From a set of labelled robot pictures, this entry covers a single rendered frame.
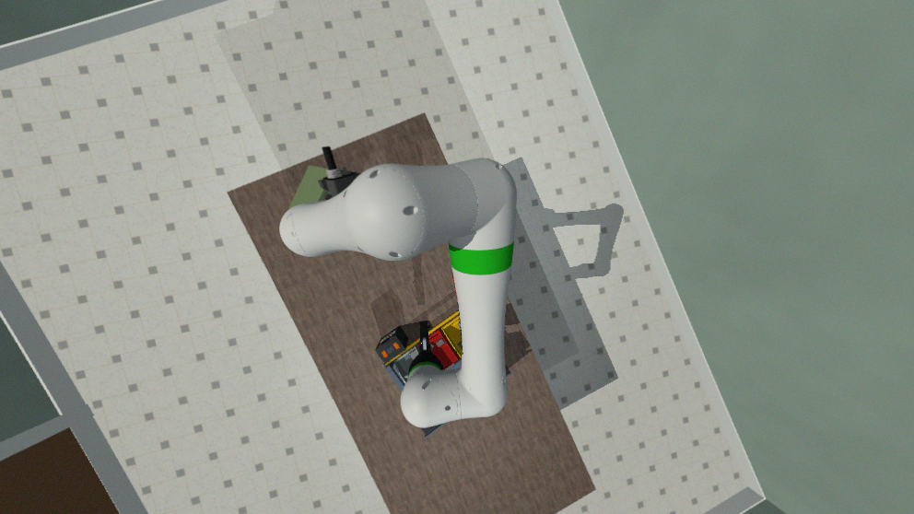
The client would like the yellow bar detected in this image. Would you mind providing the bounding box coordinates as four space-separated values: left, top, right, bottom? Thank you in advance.
385 310 459 366

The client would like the yellow open bin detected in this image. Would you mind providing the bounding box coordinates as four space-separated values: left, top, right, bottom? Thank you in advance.
441 314 462 357

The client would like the grey open bin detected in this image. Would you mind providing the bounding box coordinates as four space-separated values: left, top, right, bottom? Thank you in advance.
394 345 419 383

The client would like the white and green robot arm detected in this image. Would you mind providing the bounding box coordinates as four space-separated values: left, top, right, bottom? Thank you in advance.
279 146 517 428

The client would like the red bin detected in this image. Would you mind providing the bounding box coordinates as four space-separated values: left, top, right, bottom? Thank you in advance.
428 329 460 369

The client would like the blue-grey metal shelf rack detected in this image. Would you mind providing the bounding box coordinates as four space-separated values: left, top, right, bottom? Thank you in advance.
382 326 511 438

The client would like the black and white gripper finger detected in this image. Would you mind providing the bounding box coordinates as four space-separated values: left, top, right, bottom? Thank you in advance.
419 321 432 354

